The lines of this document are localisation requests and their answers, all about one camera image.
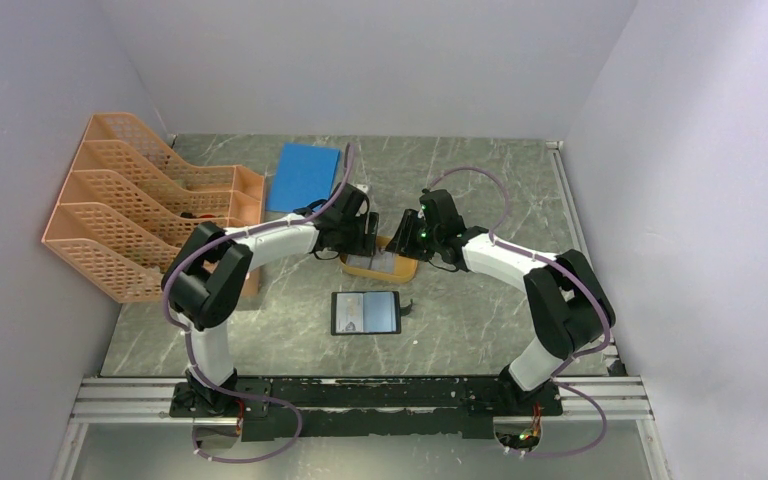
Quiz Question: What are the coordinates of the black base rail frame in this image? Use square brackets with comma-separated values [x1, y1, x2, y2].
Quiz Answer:
[168, 374, 563, 442]

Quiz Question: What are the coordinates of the yellow oval tray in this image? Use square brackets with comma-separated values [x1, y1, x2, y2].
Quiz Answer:
[338, 236, 418, 284]

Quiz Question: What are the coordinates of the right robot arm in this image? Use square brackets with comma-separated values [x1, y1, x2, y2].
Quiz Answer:
[386, 189, 615, 414]

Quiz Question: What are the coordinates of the white VIP card stack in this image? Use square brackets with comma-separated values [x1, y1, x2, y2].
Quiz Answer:
[345, 252, 397, 274]

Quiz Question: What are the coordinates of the peach plastic file organizer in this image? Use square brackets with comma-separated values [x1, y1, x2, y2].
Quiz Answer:
[41, 112, 265, 304]

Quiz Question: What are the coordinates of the black leather card holder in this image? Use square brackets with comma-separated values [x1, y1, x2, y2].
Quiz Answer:
[330, 291, 414, 336]

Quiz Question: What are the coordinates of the blue folder sheet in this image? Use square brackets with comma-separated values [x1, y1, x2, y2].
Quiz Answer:
[265, 143, 341, 213]

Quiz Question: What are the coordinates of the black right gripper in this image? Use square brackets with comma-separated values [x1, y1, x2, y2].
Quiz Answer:
[385, 208, 442, 262]

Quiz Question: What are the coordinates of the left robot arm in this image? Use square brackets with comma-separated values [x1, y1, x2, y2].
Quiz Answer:
[161, 184, 379, 416]

